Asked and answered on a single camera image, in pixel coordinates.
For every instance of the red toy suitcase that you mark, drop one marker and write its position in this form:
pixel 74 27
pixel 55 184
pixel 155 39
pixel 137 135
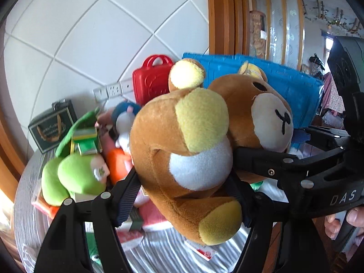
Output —
pixel 150 82

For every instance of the blue white plush toy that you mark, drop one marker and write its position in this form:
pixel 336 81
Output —
pixel 125 122

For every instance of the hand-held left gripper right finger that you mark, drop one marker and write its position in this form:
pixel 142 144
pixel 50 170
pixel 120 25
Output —
pixel 241 204

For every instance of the glass partition with wooden slats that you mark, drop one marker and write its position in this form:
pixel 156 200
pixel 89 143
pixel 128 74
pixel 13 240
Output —
pixel 280 20

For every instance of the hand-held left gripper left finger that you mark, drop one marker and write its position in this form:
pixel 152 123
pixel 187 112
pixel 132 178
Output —
pixel 125 202

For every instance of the orange plush toy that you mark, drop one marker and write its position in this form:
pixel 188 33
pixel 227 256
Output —
pixel 118 165

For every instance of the brown teddy bear plush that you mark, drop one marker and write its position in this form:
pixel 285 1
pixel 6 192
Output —
pixel 159 136

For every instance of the wooden door frame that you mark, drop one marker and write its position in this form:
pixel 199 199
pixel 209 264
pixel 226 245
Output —
pixel 224 14

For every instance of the dark green gold-print box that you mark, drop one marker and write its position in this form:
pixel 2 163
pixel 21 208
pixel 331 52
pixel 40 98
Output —
pixel 48 128

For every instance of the green plush toy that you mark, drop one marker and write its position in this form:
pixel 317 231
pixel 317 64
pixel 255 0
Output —
pixel 74 176

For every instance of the white wall socket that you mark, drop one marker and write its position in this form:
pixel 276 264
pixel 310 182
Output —
pixel 127 86
pixel 101 93
pixel 114 89

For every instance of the green gold small box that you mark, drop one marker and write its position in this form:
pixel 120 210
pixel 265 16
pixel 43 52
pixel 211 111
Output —
pixel 88 143

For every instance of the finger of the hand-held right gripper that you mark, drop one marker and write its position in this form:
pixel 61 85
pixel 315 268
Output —
pixel 267 162
pixel 301 136

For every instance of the person's right hand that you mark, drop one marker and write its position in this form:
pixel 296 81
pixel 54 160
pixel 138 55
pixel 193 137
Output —
pixel 355 217

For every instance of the hanging floral clothes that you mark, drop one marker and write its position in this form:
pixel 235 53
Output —
pixel 332 93

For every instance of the blue plastic crate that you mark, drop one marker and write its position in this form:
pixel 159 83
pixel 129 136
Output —
pixel 293 91

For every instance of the pink floral tissue pack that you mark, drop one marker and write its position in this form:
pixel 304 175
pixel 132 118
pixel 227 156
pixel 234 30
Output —
pixel 155 216

